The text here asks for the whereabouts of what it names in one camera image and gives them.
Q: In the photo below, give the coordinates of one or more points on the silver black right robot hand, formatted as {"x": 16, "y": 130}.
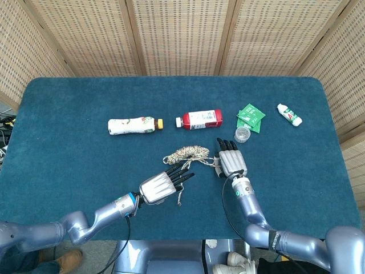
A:
{"x": 232, "y": 162}

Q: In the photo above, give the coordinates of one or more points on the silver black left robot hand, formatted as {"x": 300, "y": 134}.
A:
{"x": 157, "y": 188}

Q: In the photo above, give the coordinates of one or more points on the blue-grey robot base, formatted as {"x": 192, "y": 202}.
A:
{"x": 159, "y": 257}

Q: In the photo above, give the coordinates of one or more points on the small clear plastic jar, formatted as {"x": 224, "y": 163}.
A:
{"x": 242, "y": 134}

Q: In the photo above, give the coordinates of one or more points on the green sachet packet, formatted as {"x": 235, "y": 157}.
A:
{"x": 251, "y": 114}
{"x": 255, "y": 129}

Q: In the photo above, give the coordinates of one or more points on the red juice bottle white cap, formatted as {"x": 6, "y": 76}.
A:
{"x": 202, "y": 120}

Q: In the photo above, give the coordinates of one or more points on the white bottle yellow cap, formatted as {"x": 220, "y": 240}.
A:
{"x": 131, "y": 126}

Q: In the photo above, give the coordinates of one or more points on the blue carpet table cover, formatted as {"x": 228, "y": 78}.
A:
{"x": 85, "y": 171}

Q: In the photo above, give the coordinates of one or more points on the small white bottle green label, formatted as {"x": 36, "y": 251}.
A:
{"x": 289, "y": 114}

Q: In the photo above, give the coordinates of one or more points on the white sneaker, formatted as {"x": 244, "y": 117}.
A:
{"x": 228, "y": 269}
{"x": 238, "y": 258}

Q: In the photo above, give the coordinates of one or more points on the brown leather shoe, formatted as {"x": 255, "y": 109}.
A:
{"x": 69, "y": 259}

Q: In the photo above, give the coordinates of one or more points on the woven wicker screen panel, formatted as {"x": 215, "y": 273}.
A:
{"x": 17, "y": 57}
{"x": 85, "y": 34}
{"x": 345, "y": 71}
{"x": 279, "y": 34}
{"x": 182, "y": 34}

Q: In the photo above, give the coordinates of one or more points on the blue jeans leg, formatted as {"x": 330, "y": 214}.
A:
{"x": 17, "y": 262}

